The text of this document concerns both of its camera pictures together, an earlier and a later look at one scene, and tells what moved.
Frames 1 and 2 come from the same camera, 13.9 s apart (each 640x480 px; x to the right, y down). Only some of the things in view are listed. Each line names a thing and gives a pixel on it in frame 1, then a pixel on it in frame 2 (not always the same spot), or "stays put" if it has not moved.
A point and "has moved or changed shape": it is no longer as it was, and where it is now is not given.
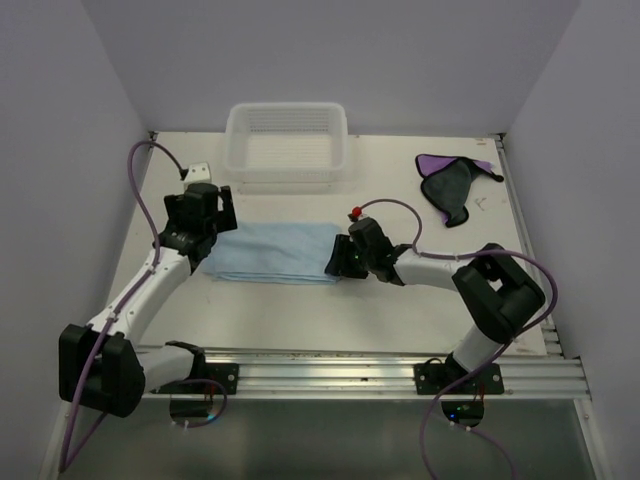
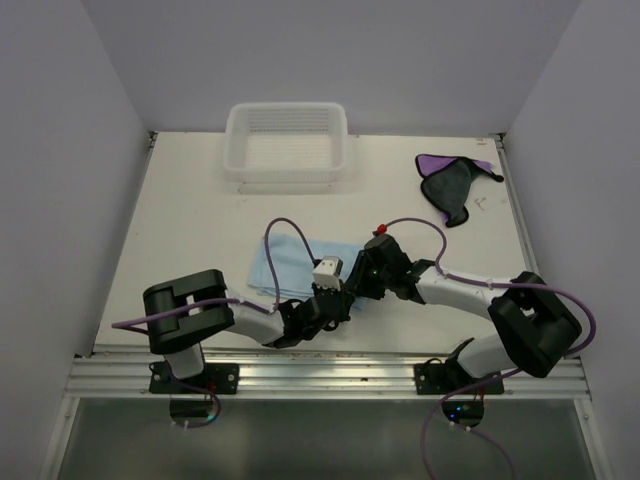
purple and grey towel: [446, 183] stays put
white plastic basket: [286, 142] stays put
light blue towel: [274, 252] has moved or changed shape
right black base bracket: [433, 376] stays put
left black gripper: [224, 220] -> [348, 299]
